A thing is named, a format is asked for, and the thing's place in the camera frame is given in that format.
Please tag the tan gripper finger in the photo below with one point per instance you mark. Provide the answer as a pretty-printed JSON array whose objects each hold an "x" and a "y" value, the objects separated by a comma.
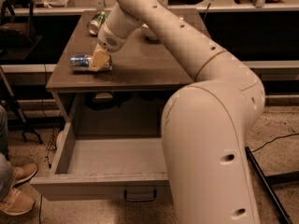
[{"x": 100, "y": 60}]

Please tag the blue silver redbull can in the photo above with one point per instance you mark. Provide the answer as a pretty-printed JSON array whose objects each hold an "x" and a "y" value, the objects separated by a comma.
[{"x": 87, "y": 63}]

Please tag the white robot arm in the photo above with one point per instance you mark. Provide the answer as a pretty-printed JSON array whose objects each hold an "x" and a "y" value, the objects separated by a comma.
[{"x": 203, "y": 124}]

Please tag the grey drawer cabinet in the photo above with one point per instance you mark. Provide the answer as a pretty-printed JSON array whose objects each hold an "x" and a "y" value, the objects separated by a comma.
[{"x": 129, "y": 99}]

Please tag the green soda can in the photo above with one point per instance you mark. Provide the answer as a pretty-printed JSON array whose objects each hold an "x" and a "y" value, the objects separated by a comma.
[{"x": 96, "y": 22}]

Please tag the open grey top drawer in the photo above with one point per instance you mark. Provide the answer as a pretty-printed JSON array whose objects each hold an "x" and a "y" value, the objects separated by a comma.
[{"x": 98, "y": 167}]

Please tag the white ceramic bowl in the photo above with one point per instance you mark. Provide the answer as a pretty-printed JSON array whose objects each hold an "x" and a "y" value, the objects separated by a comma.
[{"x": 147, "y": 32}]

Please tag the black chair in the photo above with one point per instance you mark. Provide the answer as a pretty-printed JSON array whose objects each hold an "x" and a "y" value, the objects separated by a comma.
[{"x": 17, "y": 39}]

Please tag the black tripod stand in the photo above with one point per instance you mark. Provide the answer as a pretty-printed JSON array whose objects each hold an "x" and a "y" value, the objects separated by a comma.
[{"x": 13, "y": 104}]

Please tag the tan sneaker far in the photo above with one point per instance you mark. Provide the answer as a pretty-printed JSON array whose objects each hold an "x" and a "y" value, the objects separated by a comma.
[{"x": 23, "y": 173}]

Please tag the tan sneaker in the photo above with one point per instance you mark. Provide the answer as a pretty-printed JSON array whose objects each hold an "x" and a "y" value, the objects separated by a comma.
[
  {"x": 14, "y": 202},
  {"x": 23, "y": 173}
]

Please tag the blue jeans leg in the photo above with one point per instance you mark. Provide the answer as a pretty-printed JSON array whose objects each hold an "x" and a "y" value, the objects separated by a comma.
[{"x": 6, "y": 172}]

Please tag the tan sneaker near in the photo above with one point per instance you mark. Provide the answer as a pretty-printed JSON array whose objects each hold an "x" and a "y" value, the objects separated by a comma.
[{"x": 14, "y": 202}]

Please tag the black metal stand leg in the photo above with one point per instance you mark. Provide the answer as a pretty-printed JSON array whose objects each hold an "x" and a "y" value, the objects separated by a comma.
[{"x": 283, "y": 216}]

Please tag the black drawer handle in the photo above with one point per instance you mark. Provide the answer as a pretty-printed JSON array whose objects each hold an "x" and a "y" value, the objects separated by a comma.
[{"x": 140, "y": 197}]

